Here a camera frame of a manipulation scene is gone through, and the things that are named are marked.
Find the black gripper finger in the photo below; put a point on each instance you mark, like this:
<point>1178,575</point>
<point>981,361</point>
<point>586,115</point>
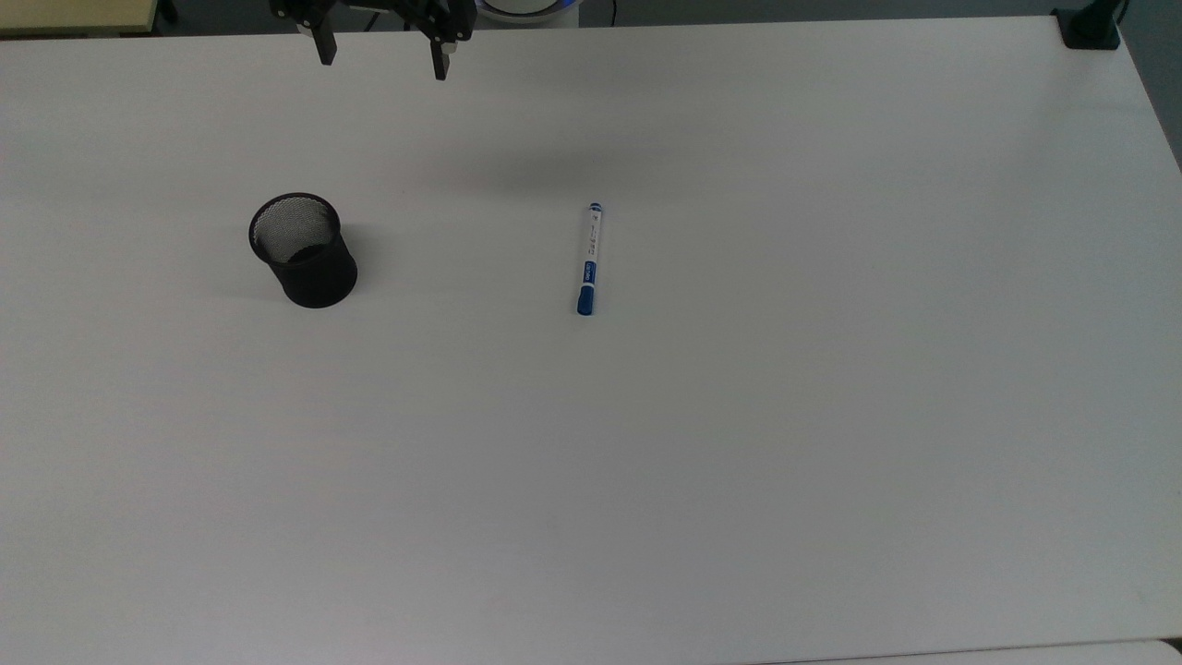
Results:
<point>440,60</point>
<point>324,44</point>

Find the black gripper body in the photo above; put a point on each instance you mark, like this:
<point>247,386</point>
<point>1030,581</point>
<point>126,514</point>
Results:
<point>434,17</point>

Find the white marker with blue cap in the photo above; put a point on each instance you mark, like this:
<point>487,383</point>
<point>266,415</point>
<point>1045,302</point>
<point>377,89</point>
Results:
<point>589,254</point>

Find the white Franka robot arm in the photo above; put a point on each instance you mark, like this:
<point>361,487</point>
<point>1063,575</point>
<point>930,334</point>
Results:
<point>526,9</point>

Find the black mesh pen cup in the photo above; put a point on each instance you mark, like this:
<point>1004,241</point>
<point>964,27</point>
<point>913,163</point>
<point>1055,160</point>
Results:
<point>319,277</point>

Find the yellowish wooden table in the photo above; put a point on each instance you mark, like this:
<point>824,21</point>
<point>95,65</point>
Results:
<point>74,14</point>

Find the white adjacent table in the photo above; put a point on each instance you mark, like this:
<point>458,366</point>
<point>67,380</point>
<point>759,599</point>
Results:
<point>1062,654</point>

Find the black table clamp mount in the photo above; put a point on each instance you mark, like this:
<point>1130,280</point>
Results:
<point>1090,30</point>

